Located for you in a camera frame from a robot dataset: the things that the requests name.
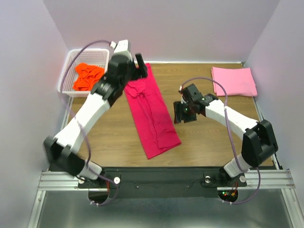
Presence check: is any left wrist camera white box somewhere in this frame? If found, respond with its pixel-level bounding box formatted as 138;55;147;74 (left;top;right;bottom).
110;39;131;53

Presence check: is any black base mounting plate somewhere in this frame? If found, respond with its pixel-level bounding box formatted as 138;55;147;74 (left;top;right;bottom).
79;167;247;199

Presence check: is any folded light pink t-shirt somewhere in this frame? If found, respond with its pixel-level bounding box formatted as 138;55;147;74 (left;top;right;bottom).
211;67;257;97

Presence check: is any white plastic laundry basket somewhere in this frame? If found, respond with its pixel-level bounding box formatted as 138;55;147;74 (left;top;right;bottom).
57;48;110;98

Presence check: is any aluminium frame rail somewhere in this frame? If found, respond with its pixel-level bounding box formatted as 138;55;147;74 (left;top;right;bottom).
27;97;90;228

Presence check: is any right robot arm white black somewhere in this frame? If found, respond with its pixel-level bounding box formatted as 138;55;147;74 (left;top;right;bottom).
173;84;278;185

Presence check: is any magenta red t-shirt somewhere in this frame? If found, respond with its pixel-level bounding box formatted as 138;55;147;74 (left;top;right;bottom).
124;64;181;159

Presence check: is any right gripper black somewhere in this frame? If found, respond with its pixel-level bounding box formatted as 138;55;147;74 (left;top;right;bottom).
173;101;196;124

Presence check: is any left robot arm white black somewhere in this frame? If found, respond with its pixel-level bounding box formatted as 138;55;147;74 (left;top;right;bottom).
43;53;148;187

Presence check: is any orange t-shirt in basket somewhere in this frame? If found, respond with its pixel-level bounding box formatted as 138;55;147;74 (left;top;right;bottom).
72;63;105;91

